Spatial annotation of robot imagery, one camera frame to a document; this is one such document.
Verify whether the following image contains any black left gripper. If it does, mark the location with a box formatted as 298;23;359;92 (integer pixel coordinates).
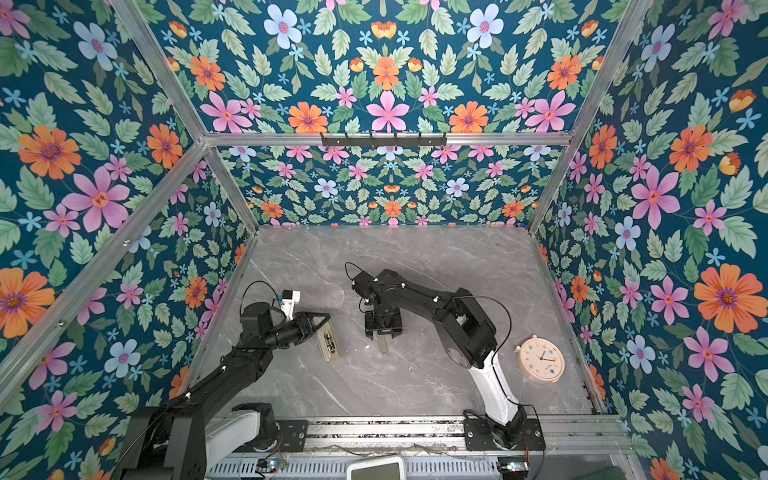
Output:
260;312;329;354

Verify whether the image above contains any beige remote control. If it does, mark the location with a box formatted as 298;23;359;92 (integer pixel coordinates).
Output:
319;322;341;363

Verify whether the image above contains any beige battery cover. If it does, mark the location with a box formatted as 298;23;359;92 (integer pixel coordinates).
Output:
377;335;389;355

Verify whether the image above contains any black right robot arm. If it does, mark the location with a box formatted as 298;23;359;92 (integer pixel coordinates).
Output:
350;270;528;449

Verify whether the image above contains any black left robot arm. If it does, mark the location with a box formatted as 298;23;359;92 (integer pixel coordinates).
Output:
112;302;331;479

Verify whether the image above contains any white display device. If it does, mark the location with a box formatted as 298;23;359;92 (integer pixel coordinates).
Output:
346;456;407;480

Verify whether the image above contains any black hook rack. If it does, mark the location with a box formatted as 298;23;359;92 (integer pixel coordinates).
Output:
320;133;448;148

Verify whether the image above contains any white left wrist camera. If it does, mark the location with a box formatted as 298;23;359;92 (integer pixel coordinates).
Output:
280;289;301;321

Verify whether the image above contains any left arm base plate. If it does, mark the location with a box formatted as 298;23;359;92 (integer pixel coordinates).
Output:
235;420;309;453

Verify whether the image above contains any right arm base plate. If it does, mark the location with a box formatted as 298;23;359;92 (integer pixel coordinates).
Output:
463;417;546;452

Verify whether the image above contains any aluminium mounting rail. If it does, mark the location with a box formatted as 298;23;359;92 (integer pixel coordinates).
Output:
143;415;631;457

